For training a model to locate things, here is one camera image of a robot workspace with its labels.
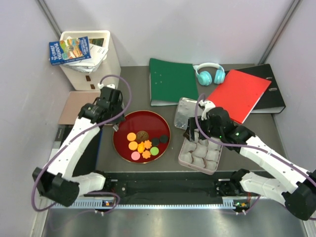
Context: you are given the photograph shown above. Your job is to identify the red round lacquer tray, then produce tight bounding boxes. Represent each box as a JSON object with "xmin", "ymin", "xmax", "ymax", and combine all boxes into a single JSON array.
[{"xmin": 113, "ymin": 110, "xmax": 171, "ymax": 164}]

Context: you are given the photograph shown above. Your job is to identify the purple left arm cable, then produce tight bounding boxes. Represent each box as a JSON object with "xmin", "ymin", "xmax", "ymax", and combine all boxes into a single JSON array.
[{"xmin": 31, "ymin": 75, "xmax": 132, "ymax": 213}]

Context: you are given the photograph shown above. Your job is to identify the pink cookie tin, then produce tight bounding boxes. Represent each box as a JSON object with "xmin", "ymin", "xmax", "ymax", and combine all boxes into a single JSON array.
[{"xmin": 178, "ymin": 129, "xmax": 223, "ymax": 175}]

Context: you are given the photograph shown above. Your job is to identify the orange fish cookie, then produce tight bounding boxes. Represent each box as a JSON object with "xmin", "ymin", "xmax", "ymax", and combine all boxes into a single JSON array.
[{"xmin": 137, "ymin": 142, "xmax": 145, "ymax": 154}]

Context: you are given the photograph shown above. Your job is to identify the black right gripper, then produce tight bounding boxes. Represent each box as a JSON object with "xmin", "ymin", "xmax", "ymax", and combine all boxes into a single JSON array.
[{"xmin": 183, "ymin": 115, "xmax": 223, "ymax": 142}]

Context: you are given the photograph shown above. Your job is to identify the black ring binder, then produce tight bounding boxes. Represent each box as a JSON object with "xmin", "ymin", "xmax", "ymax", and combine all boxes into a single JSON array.
[{"xmin": 225, "ymin": 64, "xmax": 286, "ymax": 114}]

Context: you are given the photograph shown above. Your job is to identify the white storage bin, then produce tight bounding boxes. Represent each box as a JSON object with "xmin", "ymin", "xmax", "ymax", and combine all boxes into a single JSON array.
[{"xmin": 60, "ymin": 30, "xmax": 121, "ymax": 91}]

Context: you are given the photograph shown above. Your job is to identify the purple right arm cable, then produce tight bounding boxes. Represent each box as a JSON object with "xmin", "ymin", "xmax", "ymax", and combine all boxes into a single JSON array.
[{"xmin": 194, "ymin": 93, "xmax": 316, "ymax": 178}]

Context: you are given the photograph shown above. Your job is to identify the orange round cookie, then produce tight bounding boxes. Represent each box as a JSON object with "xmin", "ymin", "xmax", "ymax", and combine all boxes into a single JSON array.
[
  {"xmin": 127, "ymin": 132, "xmax": 136, "ymax": 142},
  {"xmin": 128, "ymin": 141, "xmax": 138, "ymax": 151}
]

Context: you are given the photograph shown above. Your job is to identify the silver tin lid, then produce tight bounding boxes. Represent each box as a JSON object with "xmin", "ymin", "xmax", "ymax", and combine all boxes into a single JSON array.
[{"xmin": 174, "ymin": 97, "xmax": 197, "ymax": 130}]

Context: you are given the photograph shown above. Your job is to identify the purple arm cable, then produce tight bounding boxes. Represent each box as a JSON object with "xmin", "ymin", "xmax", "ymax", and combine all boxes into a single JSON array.
[
  {"xmin": 194, "ymin": 93, "xmax": 316, "ymax": 178},
  {"xmin": 31, "ymin": 75, "xmax": 132, "ymax": 213}
]

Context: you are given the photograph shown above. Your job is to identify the white papers in bin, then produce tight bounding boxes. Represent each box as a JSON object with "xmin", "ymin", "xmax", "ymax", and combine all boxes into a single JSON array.
[{"xmin": 63, "ymin": 38, "xmax": 108, "ymax": 74}]

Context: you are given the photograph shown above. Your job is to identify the orange flower cookie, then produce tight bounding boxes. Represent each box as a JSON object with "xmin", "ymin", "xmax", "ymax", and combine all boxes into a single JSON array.
[
  {"xmin": 144, "ymin": 140, "xmax": 152, "ymax": 150},
  {"xmin": 142, "ymin": 150, "xmax": 151, "ymax": 159}
]

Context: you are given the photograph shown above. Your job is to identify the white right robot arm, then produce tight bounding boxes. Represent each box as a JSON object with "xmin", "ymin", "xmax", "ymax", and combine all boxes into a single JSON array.
[{"xmin": 184, "ymin": 99, "xmax": 316, "ymax": 221}]

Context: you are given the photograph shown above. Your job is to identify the black sandwich cookie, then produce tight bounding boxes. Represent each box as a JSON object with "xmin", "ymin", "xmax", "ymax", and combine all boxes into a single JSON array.
[
  {"xmin": 159, "ymin": 134, "xmax": 169, "ymax": 144},
  {"xmin": 151, "ymin": 137, "xmax": 160, "ymax": 147}
]

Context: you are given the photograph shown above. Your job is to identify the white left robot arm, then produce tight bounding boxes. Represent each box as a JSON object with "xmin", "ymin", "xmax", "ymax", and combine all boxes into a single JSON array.
[{"xmin": 32, "ymin": 84, "xmax": 124, "ymax": 207}]

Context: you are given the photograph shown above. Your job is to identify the red folder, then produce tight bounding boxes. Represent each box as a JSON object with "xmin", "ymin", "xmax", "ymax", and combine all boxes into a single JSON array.
[{"xmin": 207, "ymin": 70, "xmax": 271, "ymax": 124}]

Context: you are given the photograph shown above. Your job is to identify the pink round cookie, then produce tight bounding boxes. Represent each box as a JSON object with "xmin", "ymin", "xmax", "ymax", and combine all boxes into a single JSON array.
[{"xmin": 131, "ymin": 151, "xmax": 141, "ymax": 161}]

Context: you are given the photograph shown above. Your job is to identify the green round cookie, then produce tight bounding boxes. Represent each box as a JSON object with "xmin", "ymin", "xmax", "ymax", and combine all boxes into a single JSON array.
[{"xmin": 150, "ymin": 147, "xmax": 159, "ymax": 156}]

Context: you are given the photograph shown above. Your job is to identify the teal headphones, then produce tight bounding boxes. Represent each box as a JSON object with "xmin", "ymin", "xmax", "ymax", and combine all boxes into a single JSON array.
[{"xmin": 193, "ymin": 63, "xmax": 226, "ymax": 86}]

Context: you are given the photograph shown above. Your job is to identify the blue treehouse book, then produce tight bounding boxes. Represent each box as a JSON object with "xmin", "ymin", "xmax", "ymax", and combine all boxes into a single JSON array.
[{"xmin": 49, "ymin": 37, "xmax": 91, "ymax": 66}]

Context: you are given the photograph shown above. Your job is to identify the green ring binder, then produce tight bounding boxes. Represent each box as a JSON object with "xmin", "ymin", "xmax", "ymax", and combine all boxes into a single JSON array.
[{"xmin": 149, "ymin": 58, "xmax": 198, "ymax": 107}]

